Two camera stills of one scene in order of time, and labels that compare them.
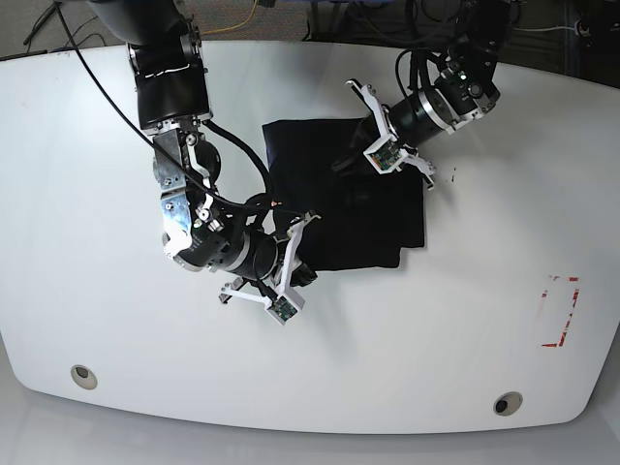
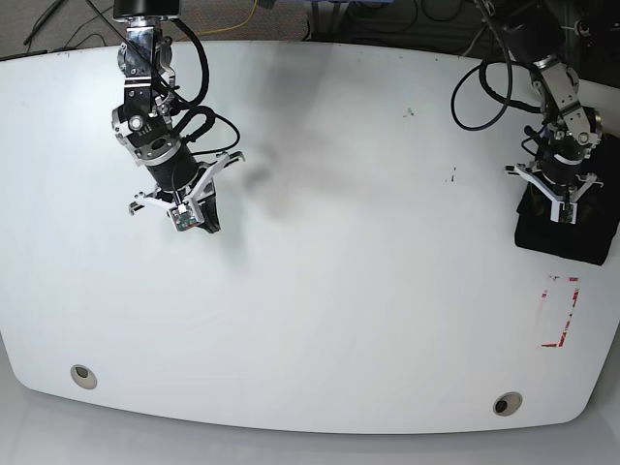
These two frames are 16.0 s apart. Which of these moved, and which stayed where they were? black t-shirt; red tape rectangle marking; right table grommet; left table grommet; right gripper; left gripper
Moved: left gripper; right gripper; black t-shirt
Stayed: left table grommet; right table grommet; red tape rectangle marking
